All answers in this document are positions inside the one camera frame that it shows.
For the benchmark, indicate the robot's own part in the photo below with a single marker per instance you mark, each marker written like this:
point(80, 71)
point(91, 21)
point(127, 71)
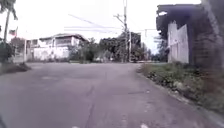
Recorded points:
point(144, 126)
point(75, 127)

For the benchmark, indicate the utility pole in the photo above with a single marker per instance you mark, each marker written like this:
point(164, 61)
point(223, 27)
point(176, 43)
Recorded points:
point(125, 30)

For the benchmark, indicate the white house with wall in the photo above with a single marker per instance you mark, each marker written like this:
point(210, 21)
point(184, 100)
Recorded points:
point(56, 48)

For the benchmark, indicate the dark building with white wall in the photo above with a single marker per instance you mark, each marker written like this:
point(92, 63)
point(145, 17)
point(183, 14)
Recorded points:
point(203, 40)

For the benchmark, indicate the bush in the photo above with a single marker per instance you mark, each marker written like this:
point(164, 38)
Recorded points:
point(4, 51)

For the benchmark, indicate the grey concrete road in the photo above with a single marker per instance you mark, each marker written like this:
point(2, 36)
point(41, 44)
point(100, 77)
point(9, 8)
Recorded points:
point(86, 93)

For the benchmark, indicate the dirt and grass verge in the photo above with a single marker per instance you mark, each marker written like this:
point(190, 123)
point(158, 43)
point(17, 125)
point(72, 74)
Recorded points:
point(13, 68)

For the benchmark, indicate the row of trees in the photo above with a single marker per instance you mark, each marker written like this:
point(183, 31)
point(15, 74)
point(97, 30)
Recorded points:
point(106, 50)

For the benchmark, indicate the palm tree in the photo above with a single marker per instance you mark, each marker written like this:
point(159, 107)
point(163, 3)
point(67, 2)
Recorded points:
point(6, 23)

